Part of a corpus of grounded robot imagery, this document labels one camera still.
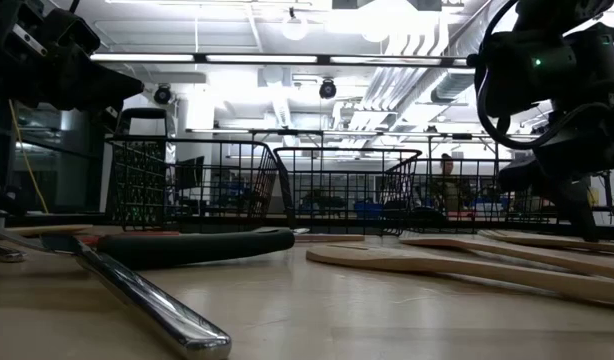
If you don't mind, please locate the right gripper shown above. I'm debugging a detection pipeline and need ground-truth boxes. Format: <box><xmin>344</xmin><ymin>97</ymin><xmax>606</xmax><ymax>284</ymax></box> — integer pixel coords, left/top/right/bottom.
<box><xmin>496</xmin><ymin>102</ymin><xmax>614</xmax><ymax>243</ymax></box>

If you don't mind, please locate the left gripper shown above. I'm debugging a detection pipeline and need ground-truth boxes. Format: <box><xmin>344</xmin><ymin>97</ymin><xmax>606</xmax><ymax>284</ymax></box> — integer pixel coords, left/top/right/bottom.
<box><xmin>0</xmin><ymin>0</ymin><xmax>146</xmax><ymax>115</ymax></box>

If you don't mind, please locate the wooden spork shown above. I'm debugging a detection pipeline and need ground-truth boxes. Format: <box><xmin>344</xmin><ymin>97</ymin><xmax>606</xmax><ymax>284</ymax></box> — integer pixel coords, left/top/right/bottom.
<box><xmin>478</xmin><ymin>228</ymin><xmax>614</xmax><ymax>254</ymax></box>

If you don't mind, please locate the black nylon turner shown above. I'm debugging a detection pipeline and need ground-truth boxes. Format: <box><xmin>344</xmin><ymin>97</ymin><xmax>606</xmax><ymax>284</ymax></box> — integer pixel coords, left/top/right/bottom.
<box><xmin>0</xmin><ymin>226</ymin><xmax>297</xmax><ymax>272</ymax></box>

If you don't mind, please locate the wooden slotted spatula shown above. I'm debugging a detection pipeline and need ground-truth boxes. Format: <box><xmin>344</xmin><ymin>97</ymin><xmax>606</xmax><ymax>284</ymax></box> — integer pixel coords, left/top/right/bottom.
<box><xmin>305</xmin><ymin>242</ymin><xmax>614</xmax><ymax>308</ymax></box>

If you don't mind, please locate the black round ceiling fixture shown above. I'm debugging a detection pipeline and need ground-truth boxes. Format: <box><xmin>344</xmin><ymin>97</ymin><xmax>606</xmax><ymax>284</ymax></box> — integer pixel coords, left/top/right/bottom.
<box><xmin>152</xmin><ymin>84</ymin><xmax>174</xmax><ymax>107</ymax></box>
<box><xmin>318</xmin><ymin>78</ymin><xmax>339</xmax><ymax>101</ymax></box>

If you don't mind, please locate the wooden flat spatula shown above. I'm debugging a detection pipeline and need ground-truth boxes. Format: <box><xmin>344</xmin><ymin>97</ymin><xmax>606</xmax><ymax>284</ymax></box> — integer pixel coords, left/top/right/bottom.
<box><xmin>399</xmin><ymin>234</ymin><xmax>614</xmax><ymax>282</ymax></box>

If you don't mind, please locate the black background monitor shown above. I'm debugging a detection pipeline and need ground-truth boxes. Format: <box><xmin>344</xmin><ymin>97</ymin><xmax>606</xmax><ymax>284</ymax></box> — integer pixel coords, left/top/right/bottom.
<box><xmin>175</xmin><ymin>155</ymin><xmax>206</xmax><ymax>192</ymax></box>

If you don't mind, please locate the person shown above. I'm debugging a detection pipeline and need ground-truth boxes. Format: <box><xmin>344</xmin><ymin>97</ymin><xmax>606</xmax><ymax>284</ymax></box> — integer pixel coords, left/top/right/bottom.
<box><xmin>436</xmin><ymin>152</ymin><xmax>464</xmax><ymax>214</ymax></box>

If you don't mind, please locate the white round pendant lamp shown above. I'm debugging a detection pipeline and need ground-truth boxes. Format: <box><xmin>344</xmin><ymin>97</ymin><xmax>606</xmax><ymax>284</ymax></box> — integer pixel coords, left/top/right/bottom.
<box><xmin>280</xmin><ymin>6</ymin><xmax>310</xmax><ymax>43</ymax></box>

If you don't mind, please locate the black wire basket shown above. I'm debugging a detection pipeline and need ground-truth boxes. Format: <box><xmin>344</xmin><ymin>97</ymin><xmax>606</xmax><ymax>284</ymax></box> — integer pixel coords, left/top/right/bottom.
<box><xmin>105</xmin><ymin>137</ymin><xmax>281</xmax><ymax>234</ymax></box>
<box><xmin>273</xmin><ymin>146</ymin><xmax>424</xmax><ymax>237</ymax></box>
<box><xmin>411</xmin><ymin>157</ymin><xmax>573</xmax><ymax>234</ymax></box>

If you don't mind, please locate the yellow extension cable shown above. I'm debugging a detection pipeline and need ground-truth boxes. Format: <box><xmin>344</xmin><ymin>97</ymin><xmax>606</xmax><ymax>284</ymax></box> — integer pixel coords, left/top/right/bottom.
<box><xmin>7</xmin><ymin>98</ymin><xmax>49</xmax><ymax>215</ymax></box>

